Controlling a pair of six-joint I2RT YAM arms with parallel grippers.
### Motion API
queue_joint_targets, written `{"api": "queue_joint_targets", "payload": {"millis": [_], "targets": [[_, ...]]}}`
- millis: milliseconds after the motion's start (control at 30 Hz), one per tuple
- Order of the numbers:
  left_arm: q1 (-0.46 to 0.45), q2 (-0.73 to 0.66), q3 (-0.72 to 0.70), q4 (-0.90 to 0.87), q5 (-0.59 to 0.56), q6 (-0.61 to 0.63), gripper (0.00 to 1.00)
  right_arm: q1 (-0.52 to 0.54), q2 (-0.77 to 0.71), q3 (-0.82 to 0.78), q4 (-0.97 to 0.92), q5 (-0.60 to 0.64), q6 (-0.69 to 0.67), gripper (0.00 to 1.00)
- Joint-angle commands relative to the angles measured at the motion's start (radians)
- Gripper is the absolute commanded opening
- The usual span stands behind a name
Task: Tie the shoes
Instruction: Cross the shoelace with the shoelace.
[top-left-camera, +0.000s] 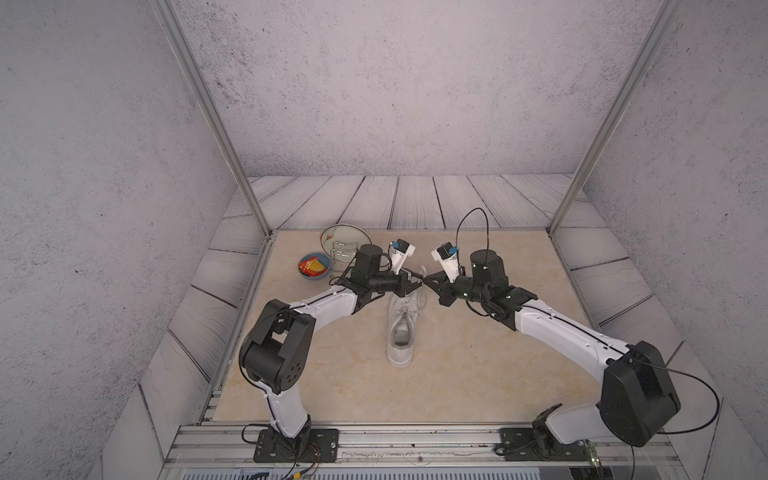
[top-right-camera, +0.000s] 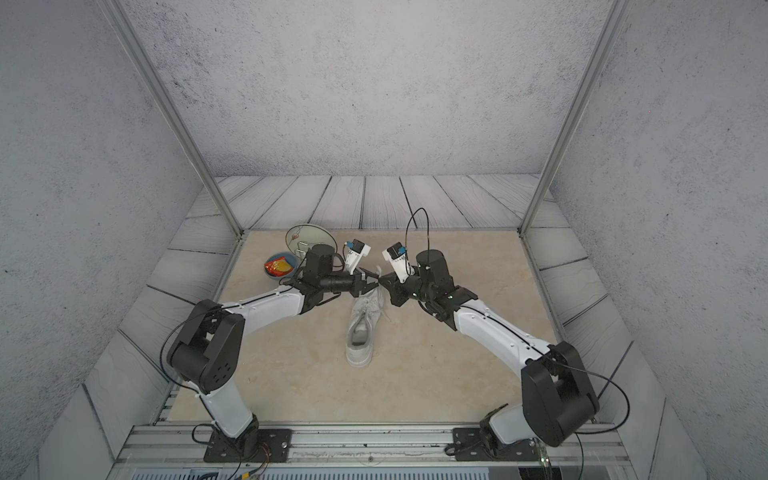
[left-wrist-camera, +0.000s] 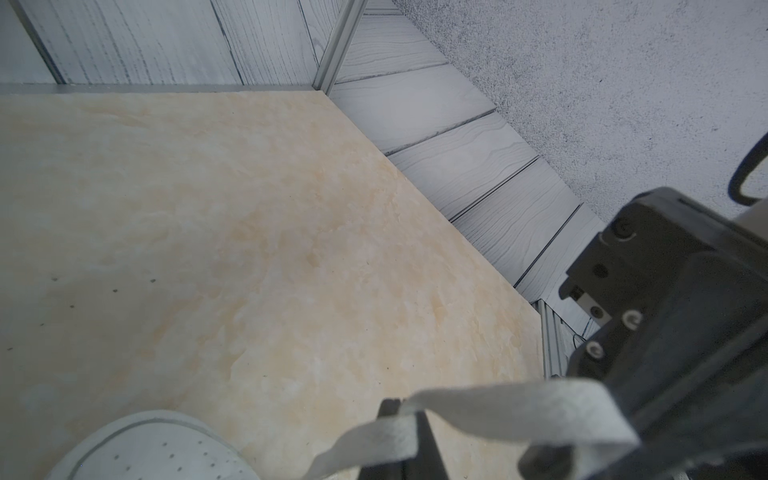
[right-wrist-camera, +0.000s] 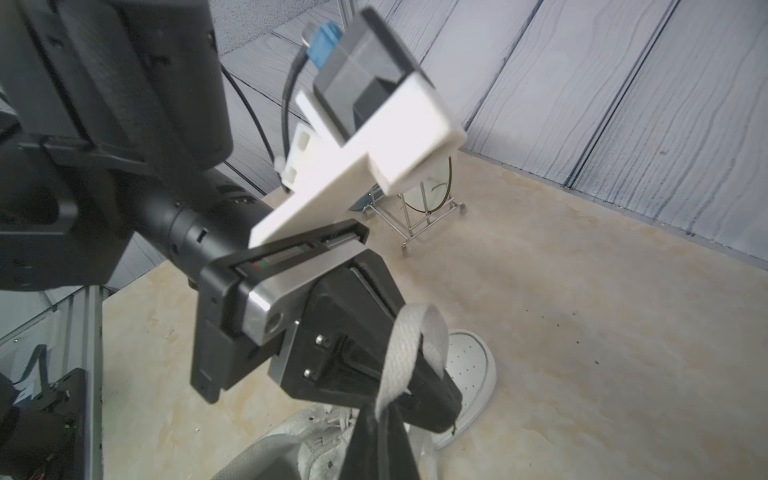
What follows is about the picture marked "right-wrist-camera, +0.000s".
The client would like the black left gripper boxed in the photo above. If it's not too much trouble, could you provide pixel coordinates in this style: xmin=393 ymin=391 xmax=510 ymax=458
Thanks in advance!
xmin=190 ymin=218 xmax=463 ymax=434

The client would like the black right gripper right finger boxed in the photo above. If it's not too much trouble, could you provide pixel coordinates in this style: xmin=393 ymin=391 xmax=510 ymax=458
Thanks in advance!
xmin=378 ymin=405 xmax=420 ymax=480

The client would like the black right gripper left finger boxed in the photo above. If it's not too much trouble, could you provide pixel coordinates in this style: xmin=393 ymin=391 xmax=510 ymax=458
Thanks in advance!
xmin=339 ymin=405 xmax=380 ymax=480

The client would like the white sneaker shoe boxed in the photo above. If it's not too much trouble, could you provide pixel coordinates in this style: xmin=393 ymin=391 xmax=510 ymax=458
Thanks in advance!
xmin=216 ymin=329 xmax=497 ymax=479

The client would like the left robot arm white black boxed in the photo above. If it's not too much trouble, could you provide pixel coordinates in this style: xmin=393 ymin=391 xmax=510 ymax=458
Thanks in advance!
xmin=1 ymin=1 xmax=466 ymax=479

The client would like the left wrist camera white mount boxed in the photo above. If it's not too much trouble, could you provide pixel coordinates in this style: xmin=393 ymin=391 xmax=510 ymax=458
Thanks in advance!
xmin=248 ymin=7 xmax=468 ymax=250

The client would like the black left camera cable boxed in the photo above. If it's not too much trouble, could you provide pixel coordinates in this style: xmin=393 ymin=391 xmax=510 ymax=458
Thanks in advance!
xmin=220 ymin=23 xmax=325 ymax=181

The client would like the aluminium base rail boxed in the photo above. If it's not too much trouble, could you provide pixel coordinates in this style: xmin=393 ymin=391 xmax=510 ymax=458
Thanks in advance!
xmin=1 ymin=286 xmax=106 ymax=479

